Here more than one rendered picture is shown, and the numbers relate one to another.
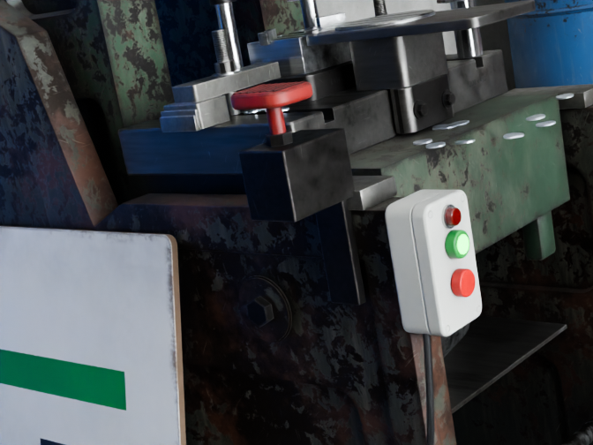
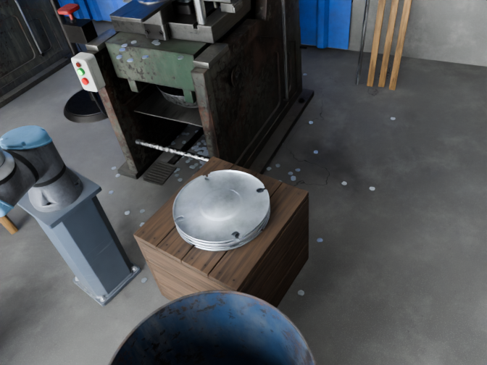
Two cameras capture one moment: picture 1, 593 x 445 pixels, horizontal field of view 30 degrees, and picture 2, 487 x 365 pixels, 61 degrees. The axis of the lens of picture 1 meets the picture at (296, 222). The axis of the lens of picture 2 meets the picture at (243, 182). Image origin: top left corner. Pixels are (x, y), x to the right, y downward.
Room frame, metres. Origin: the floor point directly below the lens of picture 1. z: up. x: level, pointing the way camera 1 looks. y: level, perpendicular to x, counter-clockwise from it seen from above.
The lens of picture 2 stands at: (1.29, -1.66, 1.27)
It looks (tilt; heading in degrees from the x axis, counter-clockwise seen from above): 44 degrees down; 79
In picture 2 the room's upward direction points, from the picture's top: 9 degrees counter-clockwise
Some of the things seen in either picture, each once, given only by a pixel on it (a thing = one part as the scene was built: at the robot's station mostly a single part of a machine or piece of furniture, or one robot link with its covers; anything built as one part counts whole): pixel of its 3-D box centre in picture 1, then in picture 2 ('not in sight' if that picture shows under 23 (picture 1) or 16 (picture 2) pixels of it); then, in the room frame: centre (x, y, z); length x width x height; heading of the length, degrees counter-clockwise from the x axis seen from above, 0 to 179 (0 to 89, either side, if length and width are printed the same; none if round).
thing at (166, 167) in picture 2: not in sight; (190, 143); (1.37, -0.16, 0.14); 0.59 x 0.10 x 0.05; 46
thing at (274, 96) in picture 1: (276, 125); (72, 17); (1.06, 0.00, 0.72); 0.07 x 0.06 x 0.08; 46
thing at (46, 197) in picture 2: not in sight; (51, 182); (0.92, -0.64, 0.50); 0.15 x 0.15 x 0.10
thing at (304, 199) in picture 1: (307, 223); (85, 44); (1.08, -0.01, 0.62); 0.10 x 0.06 x 0.20; 136
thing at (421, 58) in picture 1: (424, 70); (151, 20); (1.34, -0.19, 0.72); 0.25 x 0.14 x 0.14; 46
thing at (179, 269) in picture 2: not in sight; (230, 247); (1.38, -0.82, 0.18); 0.40 x 0.38 x 0.35; 39
